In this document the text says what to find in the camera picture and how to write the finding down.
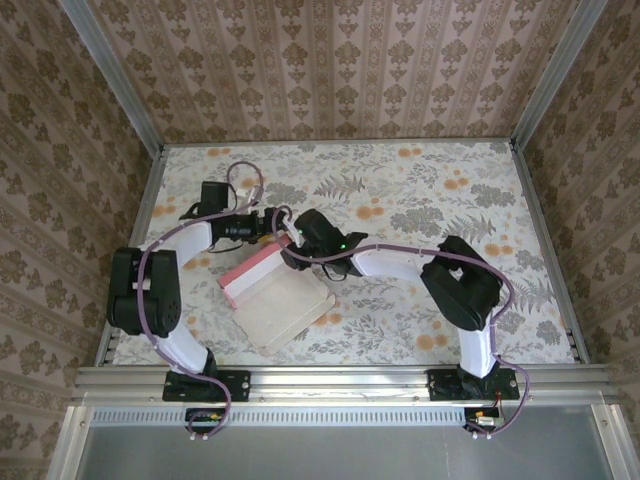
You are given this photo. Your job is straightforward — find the pink and white paper box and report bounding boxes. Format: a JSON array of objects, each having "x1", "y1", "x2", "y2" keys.
[{"x1": 218, "y1": 234, "x2": 336, "y2": 357}]

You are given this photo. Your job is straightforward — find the floral printed table cover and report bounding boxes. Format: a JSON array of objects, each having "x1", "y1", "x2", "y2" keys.
[{"x1": 112, "y1": 141, "x2": 576, "y2": 367}]

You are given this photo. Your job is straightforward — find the small connector board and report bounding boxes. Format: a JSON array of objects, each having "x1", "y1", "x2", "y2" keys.
[
  {"x1": 463, "y1": 399, "x2": 509, "y2": 432},
  {"x1": 185, "y1": 407, "x2": 227, "y2": 434}
]

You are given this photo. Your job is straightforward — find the grey metal panel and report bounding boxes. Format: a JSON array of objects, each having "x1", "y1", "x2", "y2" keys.
[{"x1": 47, "y1": 404, "x2": 632, "y2": 480}]

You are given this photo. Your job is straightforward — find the aluminium side rail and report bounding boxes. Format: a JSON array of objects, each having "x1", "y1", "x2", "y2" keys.
[
  {"x1": 509, "y1": 142, "x2": 591, "y2": 365},
  {"x1": 93, "y1": 147, "x2": 167, "y2": 367}
]

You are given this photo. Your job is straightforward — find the long aluminium base rail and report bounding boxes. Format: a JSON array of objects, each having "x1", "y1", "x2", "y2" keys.
[{"x1": 69, "y1": 363, "x2": 614, "y2": 406}]

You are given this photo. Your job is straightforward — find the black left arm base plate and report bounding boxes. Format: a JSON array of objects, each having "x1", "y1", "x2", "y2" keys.
[{"x1": 163, "y1": 369, "x2": 251, "y2": 402}]

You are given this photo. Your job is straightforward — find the slotted grey cable duct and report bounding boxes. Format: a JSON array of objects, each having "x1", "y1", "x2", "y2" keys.
[{"x1": 92, "y1": 405, "x2": 469, "y2": 427}]

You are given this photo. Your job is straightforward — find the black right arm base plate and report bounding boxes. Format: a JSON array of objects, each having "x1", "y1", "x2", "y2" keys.
[{"x1": 428, "y1": 368, "x2": 521, "y2": 401}]

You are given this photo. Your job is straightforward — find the aluminium frame post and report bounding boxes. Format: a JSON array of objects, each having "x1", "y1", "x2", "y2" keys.
[
  {"x1": 509, "y1": 0, "x2": 609, "y2": 151},
  {"x1": 58, "y1": 0, "x2": 167, "y2": 152}
]

